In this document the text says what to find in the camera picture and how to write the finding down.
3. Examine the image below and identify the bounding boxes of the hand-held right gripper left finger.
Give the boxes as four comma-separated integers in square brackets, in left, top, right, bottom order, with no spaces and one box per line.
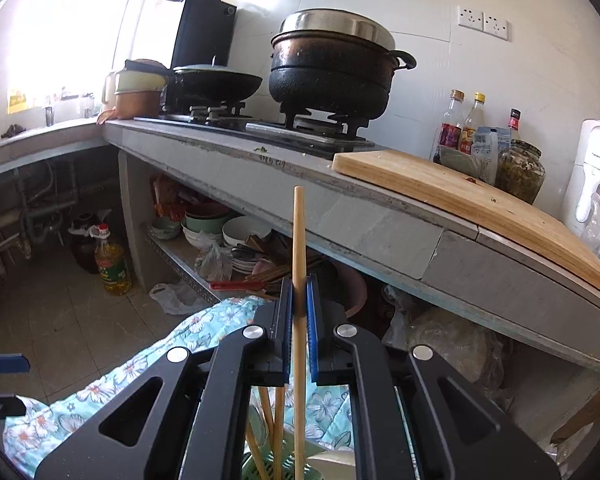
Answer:
[34,274,295,480]

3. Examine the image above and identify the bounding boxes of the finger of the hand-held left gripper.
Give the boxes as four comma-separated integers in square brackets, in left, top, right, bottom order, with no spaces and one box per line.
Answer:
[0,342,31,375]
[0,394,28,428]

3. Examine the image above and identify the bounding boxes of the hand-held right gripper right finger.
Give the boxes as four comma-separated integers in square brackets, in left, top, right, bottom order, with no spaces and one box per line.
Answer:
[305,274,563,480]

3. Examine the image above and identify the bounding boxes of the tan wooden chopstick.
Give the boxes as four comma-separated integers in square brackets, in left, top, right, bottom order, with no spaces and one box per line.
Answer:
[293,186,307,480]

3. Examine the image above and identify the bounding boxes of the green star-cutout utensil holder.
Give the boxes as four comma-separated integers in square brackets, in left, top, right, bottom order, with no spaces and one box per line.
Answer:
[240,440,326,480]

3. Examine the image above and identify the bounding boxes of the pink plastic basin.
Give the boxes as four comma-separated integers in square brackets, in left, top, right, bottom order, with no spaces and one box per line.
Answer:
[330,260,368,318]

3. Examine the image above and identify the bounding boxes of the clear knotted plastic bag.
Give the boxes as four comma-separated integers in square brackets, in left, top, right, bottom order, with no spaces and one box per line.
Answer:
[195,242,233,283]

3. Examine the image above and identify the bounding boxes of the white bowl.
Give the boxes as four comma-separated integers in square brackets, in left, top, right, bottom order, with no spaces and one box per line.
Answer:
[221,216,273,253]

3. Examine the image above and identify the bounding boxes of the grey concrete kitchen counter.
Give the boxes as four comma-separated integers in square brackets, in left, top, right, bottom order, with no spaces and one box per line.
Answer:
[0,117,600,376]

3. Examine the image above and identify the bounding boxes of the crumpled white plastic bag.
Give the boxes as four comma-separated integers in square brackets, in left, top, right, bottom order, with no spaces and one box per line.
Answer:
[149,280,206,316]

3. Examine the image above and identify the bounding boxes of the floral turquoise blanket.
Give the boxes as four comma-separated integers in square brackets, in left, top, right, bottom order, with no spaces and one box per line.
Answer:
[2,295,356,466]

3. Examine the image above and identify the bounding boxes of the metal storage shelf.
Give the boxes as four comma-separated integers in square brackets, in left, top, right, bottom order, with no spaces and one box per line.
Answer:
[142,225,221,306]

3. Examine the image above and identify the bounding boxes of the large green bowl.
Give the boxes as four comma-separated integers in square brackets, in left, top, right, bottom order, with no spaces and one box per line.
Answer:
[182,210,231,248]

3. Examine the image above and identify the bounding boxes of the large clear bag of food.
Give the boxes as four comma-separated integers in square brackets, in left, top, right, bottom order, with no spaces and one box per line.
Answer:
[382,285,506,396]

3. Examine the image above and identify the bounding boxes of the dark brown jar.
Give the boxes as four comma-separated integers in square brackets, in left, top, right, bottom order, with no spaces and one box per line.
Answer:
[69,212,106,275]

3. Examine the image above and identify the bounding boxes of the cooking oil bottle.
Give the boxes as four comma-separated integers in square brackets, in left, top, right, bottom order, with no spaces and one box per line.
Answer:
[92,222,133,297]

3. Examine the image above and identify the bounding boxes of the grey drain pipes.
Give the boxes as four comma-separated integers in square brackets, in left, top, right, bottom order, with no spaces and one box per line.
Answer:
[0,160,116,276]

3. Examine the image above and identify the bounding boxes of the small green bowl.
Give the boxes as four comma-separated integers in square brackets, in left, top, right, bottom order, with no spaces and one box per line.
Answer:
[150,215,183,241]

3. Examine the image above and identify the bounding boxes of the red snack packets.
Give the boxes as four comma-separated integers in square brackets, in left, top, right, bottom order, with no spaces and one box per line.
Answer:
[150,175,191,216]

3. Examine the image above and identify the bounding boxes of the gas stove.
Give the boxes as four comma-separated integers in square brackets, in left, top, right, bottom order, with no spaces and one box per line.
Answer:
[132,100,376,161]

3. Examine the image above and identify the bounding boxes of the wooden cutting board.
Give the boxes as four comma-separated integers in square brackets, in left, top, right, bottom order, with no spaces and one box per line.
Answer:
[331,149,600,303]

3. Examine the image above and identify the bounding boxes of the red label sauce bottle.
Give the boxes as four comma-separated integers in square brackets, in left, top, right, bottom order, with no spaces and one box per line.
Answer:
[432,89,466,163]

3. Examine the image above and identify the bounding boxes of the blue white packet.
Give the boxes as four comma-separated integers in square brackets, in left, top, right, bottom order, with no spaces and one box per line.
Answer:
[472,126,512,186]

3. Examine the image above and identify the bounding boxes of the black frying pan with lid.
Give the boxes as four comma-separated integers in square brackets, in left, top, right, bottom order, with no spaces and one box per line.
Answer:
[125,57,265,106]

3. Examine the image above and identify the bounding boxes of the yellow cap vinegar bottle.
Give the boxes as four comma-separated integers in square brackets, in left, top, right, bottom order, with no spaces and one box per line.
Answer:
[460,91,487,158]

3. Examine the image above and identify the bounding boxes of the glass jar of pickles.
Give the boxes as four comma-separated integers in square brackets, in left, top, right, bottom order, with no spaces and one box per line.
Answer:
[494,140,547,206]

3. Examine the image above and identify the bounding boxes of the black steamer pot steel lid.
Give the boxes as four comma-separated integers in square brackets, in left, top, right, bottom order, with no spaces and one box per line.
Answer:
[267,8,418,122]

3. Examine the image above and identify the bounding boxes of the orange pot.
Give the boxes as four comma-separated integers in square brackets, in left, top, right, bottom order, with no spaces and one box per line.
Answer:
[112,89,163,120]

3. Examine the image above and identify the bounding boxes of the cream jug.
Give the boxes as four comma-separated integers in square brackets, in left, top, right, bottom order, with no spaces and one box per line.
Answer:
[101,70,118,111]

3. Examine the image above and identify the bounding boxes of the black box appliance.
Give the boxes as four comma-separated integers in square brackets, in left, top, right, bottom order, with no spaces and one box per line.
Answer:
[170,0,238,71]

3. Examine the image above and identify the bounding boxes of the white air fryer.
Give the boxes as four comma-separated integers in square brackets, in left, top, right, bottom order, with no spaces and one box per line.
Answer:
[562,118,600,241]

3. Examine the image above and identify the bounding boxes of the bright window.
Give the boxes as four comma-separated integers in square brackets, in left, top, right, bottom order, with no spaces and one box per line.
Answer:
[0,0,146,126]

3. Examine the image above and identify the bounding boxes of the red handled utensil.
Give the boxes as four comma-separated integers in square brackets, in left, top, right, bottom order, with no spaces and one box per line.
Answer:
[209,280,281,293]

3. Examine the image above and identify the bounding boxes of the white wall socket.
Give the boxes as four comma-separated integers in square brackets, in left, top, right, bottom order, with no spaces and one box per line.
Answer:
[481,11,510,41]
[456,5,484,31]

